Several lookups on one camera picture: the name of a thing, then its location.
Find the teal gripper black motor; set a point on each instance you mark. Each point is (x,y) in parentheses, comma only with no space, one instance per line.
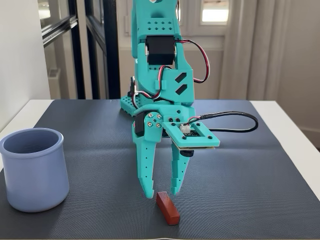
(172,111)

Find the white wall switch plate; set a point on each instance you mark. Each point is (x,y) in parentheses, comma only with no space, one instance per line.
(126,25)

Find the white curtain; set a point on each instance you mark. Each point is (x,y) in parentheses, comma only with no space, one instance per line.
(265,50)

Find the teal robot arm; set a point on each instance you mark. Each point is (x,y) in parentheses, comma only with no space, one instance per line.
(160,27)

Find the teal perforated robot base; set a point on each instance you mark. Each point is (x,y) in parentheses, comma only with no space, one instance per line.
(126,105)

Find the wrist camera on teal mount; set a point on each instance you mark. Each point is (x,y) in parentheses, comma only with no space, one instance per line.
(200,140)

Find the black framed glass door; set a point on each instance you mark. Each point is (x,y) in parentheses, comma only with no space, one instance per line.
(111,50)

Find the dark grey ribbed mat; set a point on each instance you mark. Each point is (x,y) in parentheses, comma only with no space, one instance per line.
(225,175)

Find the white framed window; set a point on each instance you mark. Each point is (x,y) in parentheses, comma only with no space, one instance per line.
(215,12)

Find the white low heater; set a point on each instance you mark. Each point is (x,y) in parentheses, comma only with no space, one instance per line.
(54,85)

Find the red wooden block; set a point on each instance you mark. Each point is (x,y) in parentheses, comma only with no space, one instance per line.
(168,208)

